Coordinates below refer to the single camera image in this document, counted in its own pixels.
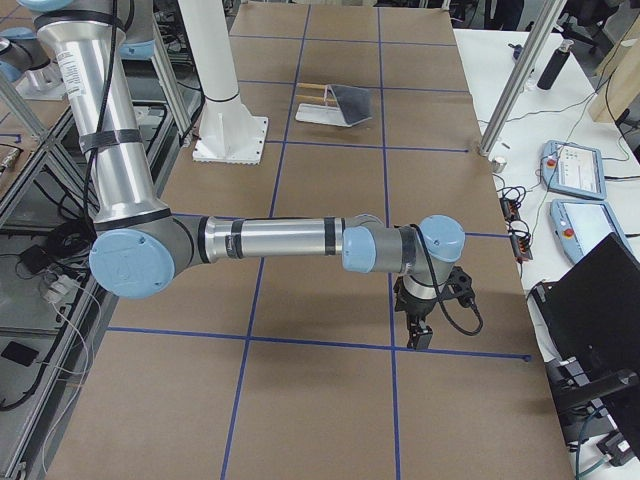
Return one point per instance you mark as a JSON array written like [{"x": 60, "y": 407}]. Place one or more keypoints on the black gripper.
[{"x": 414, "y": 306}]

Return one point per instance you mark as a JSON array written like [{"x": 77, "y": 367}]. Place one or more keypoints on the blue grey towel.
[{"x": 354, "y": 103}]

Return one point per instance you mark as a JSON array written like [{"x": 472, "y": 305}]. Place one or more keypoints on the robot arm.
[
  {"x": 21, "y": 52},
  {"x": 331, "y": 269}
]

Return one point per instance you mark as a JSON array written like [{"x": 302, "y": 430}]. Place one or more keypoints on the white rack base tray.
[{"x": 320, "y": 114}]

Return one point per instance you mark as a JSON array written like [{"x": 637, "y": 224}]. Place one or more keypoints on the right wooden rack rod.
[{"x": 316, "y": 99}]

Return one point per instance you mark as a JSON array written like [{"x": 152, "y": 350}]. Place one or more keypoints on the wooden rack rod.
[
  {"x": 316, "y": 99},
  {"x": 312, "y": 86}
]

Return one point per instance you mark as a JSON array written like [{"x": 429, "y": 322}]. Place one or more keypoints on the left wooden rack rod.
[{"x": 312, "y": 86}]

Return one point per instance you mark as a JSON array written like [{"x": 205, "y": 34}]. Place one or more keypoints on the black relay module board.
[{"x": 518, "y": 230}]

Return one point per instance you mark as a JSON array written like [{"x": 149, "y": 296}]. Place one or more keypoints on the black monitor screen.
[{"x": 592, "y": 315}]

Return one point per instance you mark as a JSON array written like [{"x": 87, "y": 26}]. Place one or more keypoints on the lower teach pendant tablet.
[{"x": 580, "y": 225}]

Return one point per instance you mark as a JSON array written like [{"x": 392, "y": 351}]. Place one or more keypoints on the teach pendant tablet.
[
  {"x": 574, "y": 170},
  {"x": 580, "y": 225}
]

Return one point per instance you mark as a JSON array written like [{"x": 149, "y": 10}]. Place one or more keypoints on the upper teach pendant tablet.
[{"x": 574, "y": 170}]

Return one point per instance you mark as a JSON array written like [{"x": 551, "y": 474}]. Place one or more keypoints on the black water bottle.
[{"x": 555, "y": 65}]

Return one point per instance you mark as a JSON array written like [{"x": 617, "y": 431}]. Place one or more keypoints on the wooden board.
[{"x": 620, "y": 69}]

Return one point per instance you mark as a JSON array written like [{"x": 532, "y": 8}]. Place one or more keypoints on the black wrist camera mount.
[{"x": 459, "y": 286}]

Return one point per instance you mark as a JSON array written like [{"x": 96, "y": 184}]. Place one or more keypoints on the white wire rack support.
[{"x": 328, "y": 96}]

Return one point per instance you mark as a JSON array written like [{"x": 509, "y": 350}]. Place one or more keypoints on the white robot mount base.
[{"x": 228, "y": 132}]

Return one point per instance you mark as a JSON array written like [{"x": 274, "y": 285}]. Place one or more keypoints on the aluminium frame post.
[{"x": 532, "y": 48}]

